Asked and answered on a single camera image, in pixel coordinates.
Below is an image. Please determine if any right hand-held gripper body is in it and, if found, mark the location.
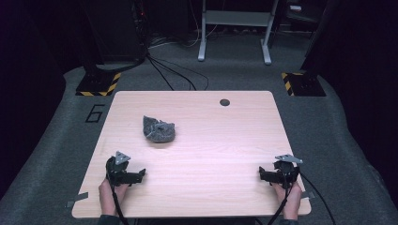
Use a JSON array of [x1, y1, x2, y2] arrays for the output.
[[269, 153, 304, 189]]

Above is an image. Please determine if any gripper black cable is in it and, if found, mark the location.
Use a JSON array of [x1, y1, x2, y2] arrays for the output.
[[107, 173, 130, 225], [267, 170, 297, 225]]

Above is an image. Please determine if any person's left hand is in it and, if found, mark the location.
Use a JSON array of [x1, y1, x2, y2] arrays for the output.
[[98, 179, 130, 218]]

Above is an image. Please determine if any white metal desk frame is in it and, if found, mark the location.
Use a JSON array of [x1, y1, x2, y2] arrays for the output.
[[197, 0, 280, 67]]

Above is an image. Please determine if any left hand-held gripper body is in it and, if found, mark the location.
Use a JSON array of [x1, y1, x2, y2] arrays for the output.
[[105, 151, 136, 188]]

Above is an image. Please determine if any black hazard-striped base plate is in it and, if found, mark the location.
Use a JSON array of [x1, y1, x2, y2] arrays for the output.
[[281, 71, 327, 98], [75, 71, 122, 98]]

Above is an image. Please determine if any dark equipment cabinet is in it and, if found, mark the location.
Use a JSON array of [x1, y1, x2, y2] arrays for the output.
[[82, 0, 148, 73]]

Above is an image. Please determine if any person's right hand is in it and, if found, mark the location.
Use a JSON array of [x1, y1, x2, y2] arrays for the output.
[[271, 181, 303, 221]]

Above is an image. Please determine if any grey towel cloth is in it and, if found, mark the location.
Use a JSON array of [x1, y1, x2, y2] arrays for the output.
[[142, 114, 176, 144]]

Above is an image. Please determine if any black cable beside table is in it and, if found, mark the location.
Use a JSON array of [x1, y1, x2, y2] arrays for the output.
[[299, 172, 337, 225]]

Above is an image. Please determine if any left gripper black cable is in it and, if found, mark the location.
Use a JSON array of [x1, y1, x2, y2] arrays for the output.
[[107, 173, 130, 225]]

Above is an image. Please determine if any black floor cables bundle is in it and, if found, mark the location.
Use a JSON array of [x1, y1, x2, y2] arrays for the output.
[[145, 52, 210, 92]]

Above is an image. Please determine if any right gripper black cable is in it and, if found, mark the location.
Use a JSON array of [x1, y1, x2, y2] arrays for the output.
[[267, 170, 297, 225]]

